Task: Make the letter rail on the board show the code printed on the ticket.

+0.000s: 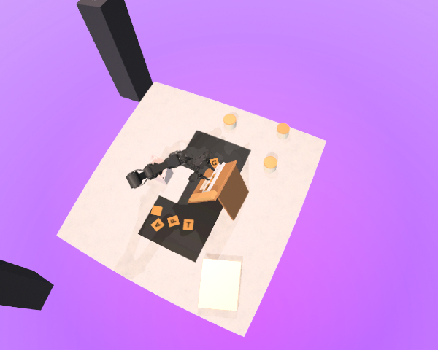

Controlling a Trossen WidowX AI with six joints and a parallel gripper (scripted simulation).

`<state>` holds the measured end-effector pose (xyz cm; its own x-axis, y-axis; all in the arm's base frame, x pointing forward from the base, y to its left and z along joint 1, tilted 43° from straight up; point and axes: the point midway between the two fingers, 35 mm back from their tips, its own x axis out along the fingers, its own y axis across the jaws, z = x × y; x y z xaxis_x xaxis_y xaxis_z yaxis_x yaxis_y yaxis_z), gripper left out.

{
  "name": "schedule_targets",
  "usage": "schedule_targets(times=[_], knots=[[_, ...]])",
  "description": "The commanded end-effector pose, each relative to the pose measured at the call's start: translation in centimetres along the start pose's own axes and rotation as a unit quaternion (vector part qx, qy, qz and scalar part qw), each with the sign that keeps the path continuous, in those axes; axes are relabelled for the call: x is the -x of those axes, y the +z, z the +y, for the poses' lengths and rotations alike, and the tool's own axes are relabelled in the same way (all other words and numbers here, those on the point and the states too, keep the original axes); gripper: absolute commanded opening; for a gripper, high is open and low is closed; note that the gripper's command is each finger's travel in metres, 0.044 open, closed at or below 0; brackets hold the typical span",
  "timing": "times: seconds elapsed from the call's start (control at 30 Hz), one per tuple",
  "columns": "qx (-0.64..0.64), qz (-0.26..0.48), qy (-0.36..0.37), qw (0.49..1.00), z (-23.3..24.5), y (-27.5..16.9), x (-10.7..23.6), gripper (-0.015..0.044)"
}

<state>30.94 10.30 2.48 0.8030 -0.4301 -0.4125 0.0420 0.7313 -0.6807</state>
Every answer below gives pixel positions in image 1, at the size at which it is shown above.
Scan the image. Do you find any white cylindrical container with orange lid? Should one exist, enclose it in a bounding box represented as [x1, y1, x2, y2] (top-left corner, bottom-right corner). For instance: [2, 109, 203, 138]
[223, 114, 237, 130]
[264, 156, 277, 173]
[276, 123, 290, 139]

